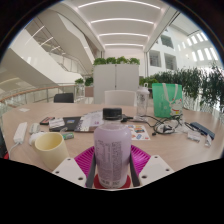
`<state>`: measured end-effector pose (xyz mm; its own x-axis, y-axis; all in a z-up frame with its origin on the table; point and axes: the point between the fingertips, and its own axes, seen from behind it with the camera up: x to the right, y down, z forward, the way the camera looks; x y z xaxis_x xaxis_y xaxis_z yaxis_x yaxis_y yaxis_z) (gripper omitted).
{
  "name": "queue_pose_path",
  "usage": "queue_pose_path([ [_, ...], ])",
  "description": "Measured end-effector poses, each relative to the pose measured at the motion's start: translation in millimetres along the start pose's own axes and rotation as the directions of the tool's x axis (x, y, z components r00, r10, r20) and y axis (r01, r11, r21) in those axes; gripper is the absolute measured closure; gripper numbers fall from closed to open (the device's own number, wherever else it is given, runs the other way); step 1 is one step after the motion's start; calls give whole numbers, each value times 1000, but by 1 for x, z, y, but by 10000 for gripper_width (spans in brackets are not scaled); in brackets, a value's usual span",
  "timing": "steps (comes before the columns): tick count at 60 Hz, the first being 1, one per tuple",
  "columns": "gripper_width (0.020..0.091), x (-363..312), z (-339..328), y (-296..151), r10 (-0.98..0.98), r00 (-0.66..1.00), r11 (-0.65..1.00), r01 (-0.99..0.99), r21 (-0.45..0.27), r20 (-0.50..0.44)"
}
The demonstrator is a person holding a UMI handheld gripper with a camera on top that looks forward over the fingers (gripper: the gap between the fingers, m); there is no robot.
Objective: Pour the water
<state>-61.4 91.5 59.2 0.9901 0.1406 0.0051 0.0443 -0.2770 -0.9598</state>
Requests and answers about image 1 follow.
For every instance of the potted plants in planter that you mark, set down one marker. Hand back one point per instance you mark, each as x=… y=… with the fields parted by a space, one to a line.
x=88 y=81

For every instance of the small white folded packet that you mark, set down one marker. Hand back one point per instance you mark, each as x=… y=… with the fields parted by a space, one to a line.
x=193 y=135

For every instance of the clear bottle with white cap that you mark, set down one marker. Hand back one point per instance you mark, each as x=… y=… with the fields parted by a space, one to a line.
x=142 y=101

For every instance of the green tote bag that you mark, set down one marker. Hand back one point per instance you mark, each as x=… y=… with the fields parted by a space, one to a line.
x=165 y=100

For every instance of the white cabinet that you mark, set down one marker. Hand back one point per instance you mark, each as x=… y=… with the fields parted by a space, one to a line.
x=115 y=81

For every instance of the small red and black box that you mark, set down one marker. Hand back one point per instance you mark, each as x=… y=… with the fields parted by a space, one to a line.
x=46 y=120

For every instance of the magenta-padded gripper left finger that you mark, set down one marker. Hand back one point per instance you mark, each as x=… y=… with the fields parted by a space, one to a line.
x=71 y=170

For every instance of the glass railing with wooden handrail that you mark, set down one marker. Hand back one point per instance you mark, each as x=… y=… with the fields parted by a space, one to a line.
x=33 y=90

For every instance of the white power strip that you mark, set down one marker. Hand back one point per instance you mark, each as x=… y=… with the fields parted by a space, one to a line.
x=20 y=132

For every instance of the white printed packet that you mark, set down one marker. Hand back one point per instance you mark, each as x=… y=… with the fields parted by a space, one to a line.
x=56 y=123

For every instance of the green plants on cabinet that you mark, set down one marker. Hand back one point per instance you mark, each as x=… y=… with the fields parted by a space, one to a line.
x=115 y=61

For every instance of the colourful sticker sheet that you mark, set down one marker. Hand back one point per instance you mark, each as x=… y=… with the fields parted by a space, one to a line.
x=140 y=132

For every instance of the group of ceiling light strips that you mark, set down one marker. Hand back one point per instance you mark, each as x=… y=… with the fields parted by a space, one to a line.
x=121 y=20

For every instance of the dark blue flat case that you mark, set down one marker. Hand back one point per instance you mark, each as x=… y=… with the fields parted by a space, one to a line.
x=202 y=130

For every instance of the small white wedge-shaped object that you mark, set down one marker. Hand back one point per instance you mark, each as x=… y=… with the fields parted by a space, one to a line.
x=208 y=141

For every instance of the open printed booklet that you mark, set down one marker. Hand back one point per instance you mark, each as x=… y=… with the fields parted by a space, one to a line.
x=88 y=120

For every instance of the small teal packet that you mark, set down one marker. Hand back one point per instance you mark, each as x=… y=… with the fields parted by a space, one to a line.
x=68 y=136

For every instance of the black notebook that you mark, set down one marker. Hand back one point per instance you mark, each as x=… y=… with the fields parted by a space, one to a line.
x=71 y=122

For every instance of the pale yellow mug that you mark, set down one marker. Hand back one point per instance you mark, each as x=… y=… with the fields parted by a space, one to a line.
x=51 y=150

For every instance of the long green hedge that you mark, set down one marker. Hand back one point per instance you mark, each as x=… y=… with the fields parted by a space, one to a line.
x=200 y=83

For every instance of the small grey-white oval device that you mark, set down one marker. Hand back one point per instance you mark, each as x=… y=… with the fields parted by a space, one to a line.
x=34 y=128

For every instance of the purple drink bottle black cap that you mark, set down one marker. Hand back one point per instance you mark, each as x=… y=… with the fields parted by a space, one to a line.
x=112 y=153

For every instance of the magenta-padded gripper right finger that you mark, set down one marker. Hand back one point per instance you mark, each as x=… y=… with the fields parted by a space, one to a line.
x=155 y=168

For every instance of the white chair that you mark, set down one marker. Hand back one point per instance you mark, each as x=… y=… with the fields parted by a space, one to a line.
x=120 y=97

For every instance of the black chair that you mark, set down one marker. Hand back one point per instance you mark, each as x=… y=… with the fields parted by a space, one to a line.
x=63 y=97

